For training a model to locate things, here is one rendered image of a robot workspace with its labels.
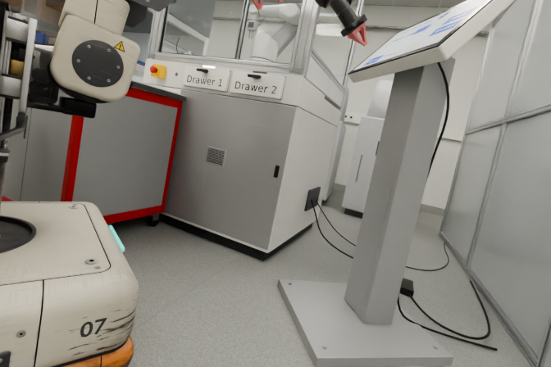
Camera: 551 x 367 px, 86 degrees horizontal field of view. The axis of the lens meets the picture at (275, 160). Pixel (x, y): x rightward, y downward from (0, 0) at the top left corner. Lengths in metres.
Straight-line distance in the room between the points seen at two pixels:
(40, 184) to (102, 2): 0.94
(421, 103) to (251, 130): 0.80
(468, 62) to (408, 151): 3.85
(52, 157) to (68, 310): 0.87
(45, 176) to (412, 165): 1.44
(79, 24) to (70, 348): 0.67
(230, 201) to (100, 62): 0.99
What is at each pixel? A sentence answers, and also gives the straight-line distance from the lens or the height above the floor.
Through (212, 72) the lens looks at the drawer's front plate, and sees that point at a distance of 1.68.
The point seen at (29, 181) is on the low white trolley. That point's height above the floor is 0.25.
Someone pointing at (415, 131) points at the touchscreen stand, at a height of 0.75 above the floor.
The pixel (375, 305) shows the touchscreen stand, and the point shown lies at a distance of 1.24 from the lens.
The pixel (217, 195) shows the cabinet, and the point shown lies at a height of 0.27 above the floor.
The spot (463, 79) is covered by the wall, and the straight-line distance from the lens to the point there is 4.85.
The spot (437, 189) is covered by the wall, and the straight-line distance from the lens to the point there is 4.70.
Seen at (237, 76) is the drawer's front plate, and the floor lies 0.90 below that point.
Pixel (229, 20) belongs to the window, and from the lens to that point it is 1.76.
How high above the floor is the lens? 0.64
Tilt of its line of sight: 5 degrees down
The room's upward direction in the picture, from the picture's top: 11 degrees clockwise
